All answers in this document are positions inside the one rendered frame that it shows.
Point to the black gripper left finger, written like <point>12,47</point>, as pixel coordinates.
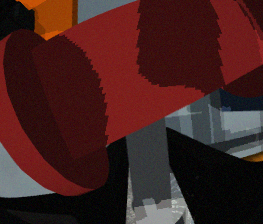
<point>106,205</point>

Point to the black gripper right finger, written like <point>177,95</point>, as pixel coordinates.
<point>218,188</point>

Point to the blue rectangular frame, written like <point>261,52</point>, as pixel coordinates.
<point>230,103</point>

